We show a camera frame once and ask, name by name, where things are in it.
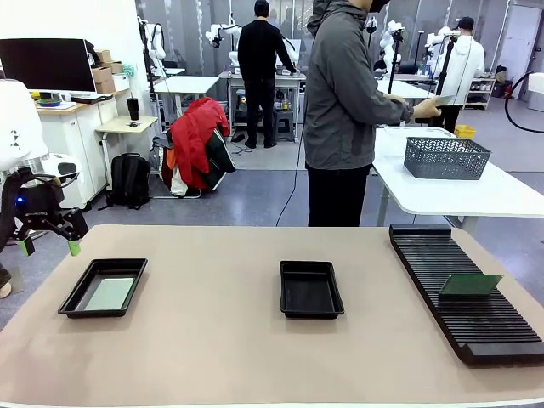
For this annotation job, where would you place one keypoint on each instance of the black slotted board rack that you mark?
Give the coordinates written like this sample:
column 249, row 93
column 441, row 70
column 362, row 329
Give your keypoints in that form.
column 467, row 327

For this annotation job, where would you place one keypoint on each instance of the red jacket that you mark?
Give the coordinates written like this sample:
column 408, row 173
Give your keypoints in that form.
column 195, row 136

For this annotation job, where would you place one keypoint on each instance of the black tumbler with straw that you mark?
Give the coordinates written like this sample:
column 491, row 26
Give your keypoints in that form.
column 133, row 108

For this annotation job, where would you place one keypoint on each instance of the yellow plastic bin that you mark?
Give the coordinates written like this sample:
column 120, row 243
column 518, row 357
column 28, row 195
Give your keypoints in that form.
column 465, row 132

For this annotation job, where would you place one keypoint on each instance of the red fire extinguisher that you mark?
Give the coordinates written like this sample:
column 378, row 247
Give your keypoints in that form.
column 508, row 88

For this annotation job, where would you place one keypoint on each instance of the black computer monitor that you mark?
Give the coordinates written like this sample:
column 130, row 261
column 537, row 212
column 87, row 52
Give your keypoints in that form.
column 47, row 66

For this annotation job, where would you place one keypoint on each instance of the white round-cornered table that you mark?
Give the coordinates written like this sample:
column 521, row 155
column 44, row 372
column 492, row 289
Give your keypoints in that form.
column 425, row 195

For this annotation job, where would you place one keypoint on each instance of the wooden shelf unit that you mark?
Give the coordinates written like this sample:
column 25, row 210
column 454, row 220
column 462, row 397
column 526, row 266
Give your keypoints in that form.
column 480, row 91

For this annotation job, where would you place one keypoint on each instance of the small wooden side desk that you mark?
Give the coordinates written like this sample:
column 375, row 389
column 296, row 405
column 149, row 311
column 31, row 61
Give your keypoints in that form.
column 123, row 124

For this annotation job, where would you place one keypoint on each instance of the green bowl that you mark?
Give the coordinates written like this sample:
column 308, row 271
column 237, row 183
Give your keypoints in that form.
column 49, row 102

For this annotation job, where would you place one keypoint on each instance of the white background desk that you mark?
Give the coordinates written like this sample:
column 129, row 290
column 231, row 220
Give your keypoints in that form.
column 187, row 83
column 404, row 88

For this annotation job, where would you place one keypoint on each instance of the black backpack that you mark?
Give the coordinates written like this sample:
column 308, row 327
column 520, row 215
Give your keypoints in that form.
column 129, row 180

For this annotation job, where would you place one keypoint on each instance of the grey sleeved right forearm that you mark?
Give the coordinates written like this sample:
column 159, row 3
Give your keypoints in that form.
column 393, row 111

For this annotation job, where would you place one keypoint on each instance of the white storage box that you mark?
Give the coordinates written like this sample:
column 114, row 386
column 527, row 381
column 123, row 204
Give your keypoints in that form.
column 121, row 83

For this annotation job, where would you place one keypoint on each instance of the gloved left hand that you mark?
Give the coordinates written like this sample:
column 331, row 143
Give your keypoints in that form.
column 396, row 98

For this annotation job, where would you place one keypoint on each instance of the brown cardboard box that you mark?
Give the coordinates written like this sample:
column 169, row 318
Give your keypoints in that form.
column 102, row 74
column 103, row 56
column 105, row 86
column 117, row 67

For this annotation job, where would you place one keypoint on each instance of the white cabinet wooden top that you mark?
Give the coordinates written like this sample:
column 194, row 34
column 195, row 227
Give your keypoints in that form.
column 89, row 149

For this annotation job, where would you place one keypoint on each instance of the black tripod stand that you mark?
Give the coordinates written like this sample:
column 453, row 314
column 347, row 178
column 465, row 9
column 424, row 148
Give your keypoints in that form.
column 396, row 55
column 148, row 64
column 446, row 68

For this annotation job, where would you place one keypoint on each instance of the grey plastic mesh basket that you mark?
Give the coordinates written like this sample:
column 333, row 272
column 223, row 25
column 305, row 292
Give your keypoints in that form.
column 446, row 159

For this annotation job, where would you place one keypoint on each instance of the grey door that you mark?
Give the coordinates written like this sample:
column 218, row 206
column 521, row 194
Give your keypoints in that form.
column 520, row 42

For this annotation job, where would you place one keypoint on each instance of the person in grey jacket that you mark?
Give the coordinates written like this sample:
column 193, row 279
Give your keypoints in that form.
column 340, row 106

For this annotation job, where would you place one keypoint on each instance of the gloved right hand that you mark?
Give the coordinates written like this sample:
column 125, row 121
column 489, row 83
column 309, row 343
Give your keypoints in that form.
column 426, row 109

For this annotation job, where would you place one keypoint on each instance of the beige shoe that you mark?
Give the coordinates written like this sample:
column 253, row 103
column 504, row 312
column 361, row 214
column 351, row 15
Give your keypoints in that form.
column 5, row 291

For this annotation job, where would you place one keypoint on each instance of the black stool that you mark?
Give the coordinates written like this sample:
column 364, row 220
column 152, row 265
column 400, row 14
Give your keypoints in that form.
column 284, row 125

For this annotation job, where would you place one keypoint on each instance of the person in white jacket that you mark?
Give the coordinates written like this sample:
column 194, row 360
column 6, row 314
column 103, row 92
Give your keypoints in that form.
column 467, row 64

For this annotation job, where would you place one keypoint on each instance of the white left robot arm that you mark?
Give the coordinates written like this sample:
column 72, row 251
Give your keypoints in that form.
column 17, row 119

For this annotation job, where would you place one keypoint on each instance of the dark green garment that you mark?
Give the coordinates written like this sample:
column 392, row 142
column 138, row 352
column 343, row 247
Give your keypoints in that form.
column 221, row 157

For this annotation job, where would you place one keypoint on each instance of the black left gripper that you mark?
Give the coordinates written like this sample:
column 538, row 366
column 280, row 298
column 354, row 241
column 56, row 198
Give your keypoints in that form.
column 40, row 202

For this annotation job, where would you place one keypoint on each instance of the black plastic ESD tray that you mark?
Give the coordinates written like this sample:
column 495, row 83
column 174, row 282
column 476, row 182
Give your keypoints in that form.
column 74, row 304
column 310, row 293

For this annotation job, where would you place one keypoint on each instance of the grey metal workbench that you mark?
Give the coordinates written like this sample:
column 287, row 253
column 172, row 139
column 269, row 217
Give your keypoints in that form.
column 293, row 81

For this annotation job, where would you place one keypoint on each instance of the white metal chair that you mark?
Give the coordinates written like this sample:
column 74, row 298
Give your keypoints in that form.
column 161, row 142

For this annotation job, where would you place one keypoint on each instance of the person in black clothes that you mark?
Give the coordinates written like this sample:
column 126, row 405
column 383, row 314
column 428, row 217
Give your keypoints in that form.
column 260, row 55

